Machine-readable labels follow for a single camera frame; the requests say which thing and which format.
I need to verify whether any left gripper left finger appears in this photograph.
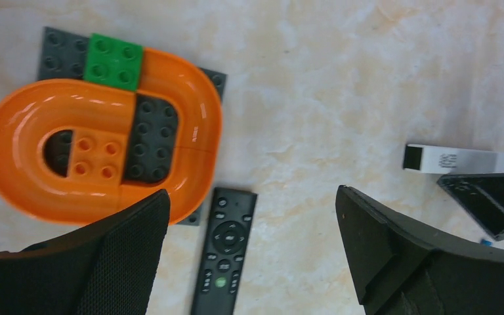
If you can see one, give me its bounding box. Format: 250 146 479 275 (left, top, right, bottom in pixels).
0 190 171 314

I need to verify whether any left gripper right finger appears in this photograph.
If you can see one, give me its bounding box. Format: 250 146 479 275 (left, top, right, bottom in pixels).
335 185 504 314

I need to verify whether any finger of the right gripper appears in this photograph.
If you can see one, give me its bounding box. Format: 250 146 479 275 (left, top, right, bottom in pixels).
437 173 504 241

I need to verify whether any white remote control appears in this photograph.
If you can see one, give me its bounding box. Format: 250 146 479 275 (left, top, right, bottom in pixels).
402 144 504 175

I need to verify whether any black remote control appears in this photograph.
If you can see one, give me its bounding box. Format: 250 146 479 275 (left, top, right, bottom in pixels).
190 187 257 314

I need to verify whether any blue battery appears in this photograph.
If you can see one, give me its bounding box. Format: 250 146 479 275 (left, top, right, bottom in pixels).
479 238 493 246

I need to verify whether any orange tape dispenser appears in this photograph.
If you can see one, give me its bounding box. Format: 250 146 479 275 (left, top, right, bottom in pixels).
0 48 222 225

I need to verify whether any small green brick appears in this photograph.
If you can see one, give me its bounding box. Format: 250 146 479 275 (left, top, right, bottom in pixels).
83 33 144 91

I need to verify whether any grey toy baseplate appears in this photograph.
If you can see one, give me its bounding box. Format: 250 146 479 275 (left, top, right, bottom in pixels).
37 26 228 227

